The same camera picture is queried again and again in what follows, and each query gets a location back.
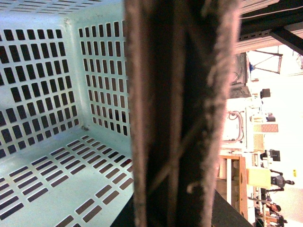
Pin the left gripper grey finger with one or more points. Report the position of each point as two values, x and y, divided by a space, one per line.
180 58

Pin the light blue plastic basket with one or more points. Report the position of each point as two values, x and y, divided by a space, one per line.
65 157

